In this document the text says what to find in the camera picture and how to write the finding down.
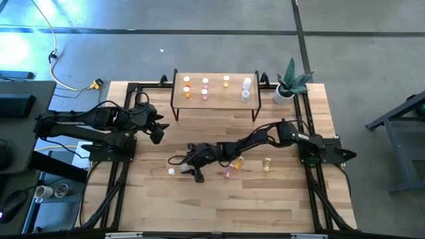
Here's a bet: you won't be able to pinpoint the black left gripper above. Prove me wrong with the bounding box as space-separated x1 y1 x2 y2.
141 102 170 145

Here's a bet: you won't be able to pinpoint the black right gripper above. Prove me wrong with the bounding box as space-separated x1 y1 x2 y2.
181 143 216 184

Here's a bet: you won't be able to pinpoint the wooden shelf black metal legs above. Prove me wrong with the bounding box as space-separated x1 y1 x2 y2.
170 68 262 123

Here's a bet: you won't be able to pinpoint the white box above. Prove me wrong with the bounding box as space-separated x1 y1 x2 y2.
71 141 94 170

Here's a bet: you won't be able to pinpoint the black diagonal beam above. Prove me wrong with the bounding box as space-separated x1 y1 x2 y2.
29 149 90 184

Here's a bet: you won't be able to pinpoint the green plant in white pot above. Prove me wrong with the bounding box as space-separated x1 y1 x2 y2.
272 57 315 106

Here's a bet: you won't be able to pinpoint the grey metal cup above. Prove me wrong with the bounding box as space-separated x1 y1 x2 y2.
54 183 70 199

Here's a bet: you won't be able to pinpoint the dark grey desk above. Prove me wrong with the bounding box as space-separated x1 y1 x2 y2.
0 79 57 175

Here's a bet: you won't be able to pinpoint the black rectangular device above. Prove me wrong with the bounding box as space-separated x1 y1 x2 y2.
0 94 37 119

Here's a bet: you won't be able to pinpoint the black flat bar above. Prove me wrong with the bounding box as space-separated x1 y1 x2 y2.
0 70 35 80

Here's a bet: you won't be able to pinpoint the black computer mouse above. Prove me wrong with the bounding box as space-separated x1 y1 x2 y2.
0 191 28 224

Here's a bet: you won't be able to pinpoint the blue-grey metal stand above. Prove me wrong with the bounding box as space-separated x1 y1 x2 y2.
365 90 425 195

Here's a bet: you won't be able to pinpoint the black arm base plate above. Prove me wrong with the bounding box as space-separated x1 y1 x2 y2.
297 134 358 166
81 136 137 163

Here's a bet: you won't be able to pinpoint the white bracket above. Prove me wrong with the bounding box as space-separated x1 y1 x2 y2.
105 232 143 239
290 233 329 239

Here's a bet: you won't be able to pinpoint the black aluminium rig frame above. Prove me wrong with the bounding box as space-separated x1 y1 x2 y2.
74 73 359 239

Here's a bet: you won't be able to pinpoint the yellow power cable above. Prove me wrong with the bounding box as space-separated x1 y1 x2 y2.
30 0 97 92

